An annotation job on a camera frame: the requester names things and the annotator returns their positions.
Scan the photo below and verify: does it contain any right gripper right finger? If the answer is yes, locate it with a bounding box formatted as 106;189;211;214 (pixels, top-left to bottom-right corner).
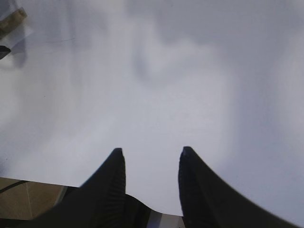
178;146;295;228

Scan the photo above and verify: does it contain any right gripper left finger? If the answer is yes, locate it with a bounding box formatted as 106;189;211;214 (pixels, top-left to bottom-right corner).
21;148;126;228

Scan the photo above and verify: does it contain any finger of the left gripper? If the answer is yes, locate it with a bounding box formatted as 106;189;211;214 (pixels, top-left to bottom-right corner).
0;46;11;59

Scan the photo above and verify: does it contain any gold glitter marker pen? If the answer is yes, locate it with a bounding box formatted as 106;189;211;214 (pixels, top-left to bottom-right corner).
0;8;27;39

